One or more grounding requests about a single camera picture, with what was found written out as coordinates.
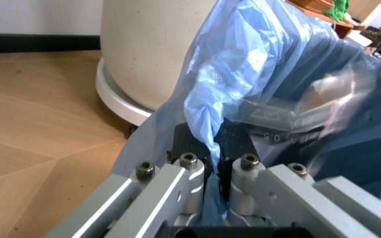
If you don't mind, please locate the blue plastic bin liner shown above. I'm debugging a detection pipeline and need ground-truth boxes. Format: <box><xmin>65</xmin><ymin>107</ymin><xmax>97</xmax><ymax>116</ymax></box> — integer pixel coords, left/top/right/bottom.
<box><xmin>110</xmin><ymin>0</ymin><xmax>381</xmax><ymax>224</ymax></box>

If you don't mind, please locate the brown wooden shelf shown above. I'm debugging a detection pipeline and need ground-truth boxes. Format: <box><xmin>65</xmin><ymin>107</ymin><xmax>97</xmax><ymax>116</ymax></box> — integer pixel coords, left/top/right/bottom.
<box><xmin>284</xmin><ymin>0</ymin><xmax>357</xmax><ymax>39</ymax></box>

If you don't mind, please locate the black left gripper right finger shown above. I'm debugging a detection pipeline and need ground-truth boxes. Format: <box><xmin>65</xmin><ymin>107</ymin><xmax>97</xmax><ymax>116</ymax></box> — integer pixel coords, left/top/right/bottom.
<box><xmin>215</xmin><ymin>118</ymin><xmax>381</xmax><ymax>238</ymax></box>

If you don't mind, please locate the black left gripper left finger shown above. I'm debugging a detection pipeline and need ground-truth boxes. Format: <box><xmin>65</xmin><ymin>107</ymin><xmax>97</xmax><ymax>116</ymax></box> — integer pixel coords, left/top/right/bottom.
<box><xmin>44</xmin><ymin>123</ymin><xmax>215</xmax><ymax>238</ymax></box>

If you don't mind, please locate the green plant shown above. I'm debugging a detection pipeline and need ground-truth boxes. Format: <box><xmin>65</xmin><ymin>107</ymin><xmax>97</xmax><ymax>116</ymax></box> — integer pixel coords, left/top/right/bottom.
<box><xmin>322</xmin><ymin>0</ymin><xmax>351</xmax><ymax>22</ymax></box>

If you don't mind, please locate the dark trash bin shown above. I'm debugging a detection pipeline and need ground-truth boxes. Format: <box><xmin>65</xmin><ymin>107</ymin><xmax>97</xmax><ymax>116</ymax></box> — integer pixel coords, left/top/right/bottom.
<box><xmin>243</xmin><ymin>39</ymin><xmax>381</xmax><ymax>206</ymax></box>

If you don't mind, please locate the white wheeled planter base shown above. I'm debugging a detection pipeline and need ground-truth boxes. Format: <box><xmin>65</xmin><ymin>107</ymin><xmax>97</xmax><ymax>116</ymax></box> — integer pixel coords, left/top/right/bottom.
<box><xmin>95</xmin><ymin>58</ymin><xmax>155</xmax><ymax>133</ymax></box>

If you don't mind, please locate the clear plastic wrapper with print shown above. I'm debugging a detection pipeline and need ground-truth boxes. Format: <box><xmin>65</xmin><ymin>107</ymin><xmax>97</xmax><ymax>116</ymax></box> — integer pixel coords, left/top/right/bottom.
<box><xmin>239</xmin><ymin>66</ymin><xmax>381</xmax><ymax>174</ymax></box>

